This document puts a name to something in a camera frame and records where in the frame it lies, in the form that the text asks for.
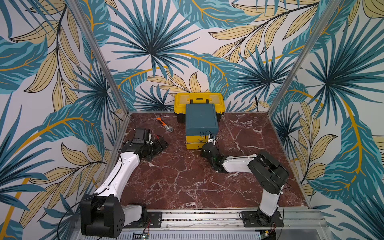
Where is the teal yellow drawer cabinet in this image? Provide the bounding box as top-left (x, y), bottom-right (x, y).
top-left (186, 104), bottom-right (219, 150)

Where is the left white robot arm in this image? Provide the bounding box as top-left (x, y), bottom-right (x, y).
top-left (80, 129), bottom-right (169, 239)

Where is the orange adjustable wrench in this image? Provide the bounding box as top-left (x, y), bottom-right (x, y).
top-left (156, 116), bottom-right (174, 133)

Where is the yellow black toolbox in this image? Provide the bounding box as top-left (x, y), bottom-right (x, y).
top-left (174, 93), bottom-right (226, 123)

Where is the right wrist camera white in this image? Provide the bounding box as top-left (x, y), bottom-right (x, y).
top-left (207, 136), bottom-right (217, 145)

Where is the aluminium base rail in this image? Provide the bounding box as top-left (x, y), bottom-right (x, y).
top-left (71, 208), bottom-right (328, 240)

